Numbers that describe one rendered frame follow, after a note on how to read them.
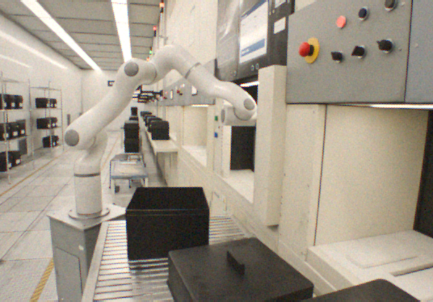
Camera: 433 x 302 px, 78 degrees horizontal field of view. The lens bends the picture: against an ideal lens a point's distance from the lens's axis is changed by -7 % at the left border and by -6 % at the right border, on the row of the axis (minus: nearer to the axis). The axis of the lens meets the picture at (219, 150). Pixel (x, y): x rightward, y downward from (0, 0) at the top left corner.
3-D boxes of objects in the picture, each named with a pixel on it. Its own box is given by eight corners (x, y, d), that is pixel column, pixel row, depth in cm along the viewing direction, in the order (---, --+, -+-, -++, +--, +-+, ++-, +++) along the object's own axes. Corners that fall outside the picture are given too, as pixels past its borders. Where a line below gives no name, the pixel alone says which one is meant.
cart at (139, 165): (111, 191, 418) (111, 160, 411) (147, 190, 434) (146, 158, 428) (109, 215, 327) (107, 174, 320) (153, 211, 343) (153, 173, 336)
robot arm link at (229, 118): (256, 101, 114) (248, 111, 123) (224, 100, 111) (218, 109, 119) (258, 121, 112) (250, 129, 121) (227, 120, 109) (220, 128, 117)
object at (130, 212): (202, 224, 123) (203, 186, 121) (209, 257, 96) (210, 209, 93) (136, 225, 119) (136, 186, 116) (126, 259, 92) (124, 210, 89)
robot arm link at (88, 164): (68, 176, 124) (65, 123, 121) (90, 168, 142) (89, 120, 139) (91, 178, 123) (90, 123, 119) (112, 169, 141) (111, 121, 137)
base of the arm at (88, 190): (60, 213, 128) (56, 174, 125) (93, 203, 145) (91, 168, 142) (85, 223, 119) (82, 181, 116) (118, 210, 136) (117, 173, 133)
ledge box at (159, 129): (149, 137, 419) (149, 119, 415) (169, 137, 425) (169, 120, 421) (149, 140, 389) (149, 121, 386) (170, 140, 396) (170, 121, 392)
